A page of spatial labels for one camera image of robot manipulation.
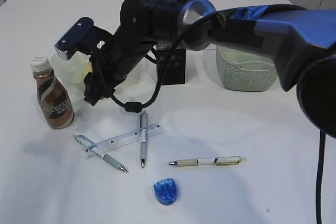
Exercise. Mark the sugared bread loaf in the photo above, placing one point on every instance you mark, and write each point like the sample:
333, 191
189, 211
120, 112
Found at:
87, 69

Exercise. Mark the grey grip pen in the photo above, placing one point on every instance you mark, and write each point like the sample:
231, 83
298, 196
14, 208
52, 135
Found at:
143, 124
110, 159

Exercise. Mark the blue pencil sharpener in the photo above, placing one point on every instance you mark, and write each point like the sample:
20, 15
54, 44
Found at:
166, 191

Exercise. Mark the clear plastic ruler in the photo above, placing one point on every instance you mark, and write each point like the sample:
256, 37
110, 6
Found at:
122, 140

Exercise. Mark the beige grip white pen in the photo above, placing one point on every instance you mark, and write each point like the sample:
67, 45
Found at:
218, 161

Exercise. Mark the black mesh pen holder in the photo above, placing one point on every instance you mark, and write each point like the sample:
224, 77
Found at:
176, 69

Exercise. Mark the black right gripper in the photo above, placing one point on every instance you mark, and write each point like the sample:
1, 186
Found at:
143, 24

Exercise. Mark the green plastic woven basket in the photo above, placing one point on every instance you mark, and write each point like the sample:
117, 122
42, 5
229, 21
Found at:
242, 71

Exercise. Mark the grey grip pen middle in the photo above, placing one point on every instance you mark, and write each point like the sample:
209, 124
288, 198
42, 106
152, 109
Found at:
143, 124

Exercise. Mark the silver blue wrist camera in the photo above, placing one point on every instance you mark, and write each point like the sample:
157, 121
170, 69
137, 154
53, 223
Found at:
76, 39

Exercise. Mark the grey grip pen left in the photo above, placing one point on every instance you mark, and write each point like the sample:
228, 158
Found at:
110, 159

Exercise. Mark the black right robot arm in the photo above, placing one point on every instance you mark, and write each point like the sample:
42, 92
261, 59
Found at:
300, 42

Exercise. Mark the green wavy glass plate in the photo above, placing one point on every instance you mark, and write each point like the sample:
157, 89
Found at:
70, 72

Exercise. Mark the brown coffee drink bottle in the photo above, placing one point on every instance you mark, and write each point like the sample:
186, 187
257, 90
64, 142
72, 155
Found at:
52, 97

